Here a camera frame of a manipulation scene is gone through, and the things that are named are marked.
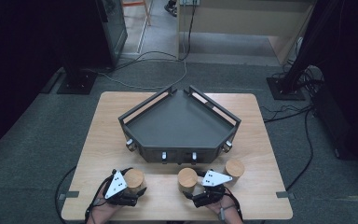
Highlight grey tape strip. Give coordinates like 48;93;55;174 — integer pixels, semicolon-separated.
58;190;80;201
275;190;296;200

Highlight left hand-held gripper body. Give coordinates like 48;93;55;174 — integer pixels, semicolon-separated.
103;169;138;207

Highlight black cable from power strip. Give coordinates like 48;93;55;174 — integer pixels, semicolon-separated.
83;3;199;77

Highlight glass jar with dark contents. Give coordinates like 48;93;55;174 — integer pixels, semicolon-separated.
176;167;199;194

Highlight person's right hand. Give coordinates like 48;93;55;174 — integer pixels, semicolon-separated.
204;193;242;222

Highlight light wooden counter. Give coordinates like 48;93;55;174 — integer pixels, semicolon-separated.
176;0;317;65

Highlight long black floor cable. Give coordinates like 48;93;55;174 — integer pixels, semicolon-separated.
285;106;315;191

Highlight tangled black cables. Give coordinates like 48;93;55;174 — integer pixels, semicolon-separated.
271;57;325;123

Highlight hand-held gripper cable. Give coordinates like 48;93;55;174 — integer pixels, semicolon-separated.
84;175;116;224
225;186;244;222

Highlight glass jar with brown contents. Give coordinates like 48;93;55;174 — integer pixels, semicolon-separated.
224;159;246;185

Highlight black slanted stand pole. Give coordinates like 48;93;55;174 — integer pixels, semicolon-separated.
281;0;344;92

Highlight left hand-held gripper cable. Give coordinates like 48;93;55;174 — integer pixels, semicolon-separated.
84;175;116;224

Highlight grey floor cable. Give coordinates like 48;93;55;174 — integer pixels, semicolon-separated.
103;0;188;91

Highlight black cable on carpet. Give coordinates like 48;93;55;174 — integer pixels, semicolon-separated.
54;165;77;224

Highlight black equipment box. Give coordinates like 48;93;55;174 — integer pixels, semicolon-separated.
311;86;357;161

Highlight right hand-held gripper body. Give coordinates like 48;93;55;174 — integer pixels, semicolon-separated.
192;169;234;208

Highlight black corner shelf rack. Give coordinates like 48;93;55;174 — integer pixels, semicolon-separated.
117;84;242;165

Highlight grey wrist strap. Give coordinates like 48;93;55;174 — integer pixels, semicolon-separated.
217;203;236;222

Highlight right hand-held gripper cable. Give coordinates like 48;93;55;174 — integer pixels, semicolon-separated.
225;186;244;222

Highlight orange wooden chair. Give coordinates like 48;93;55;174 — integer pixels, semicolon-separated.
121;0;153;27

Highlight glass jar with pale nuts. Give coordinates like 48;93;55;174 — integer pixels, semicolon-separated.
123;168;147;194

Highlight person's left hand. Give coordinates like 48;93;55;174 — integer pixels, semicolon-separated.
89;178;121;220

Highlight black stand base plate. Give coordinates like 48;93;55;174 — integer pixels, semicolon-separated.
56;70;98;95
266;77;307;101

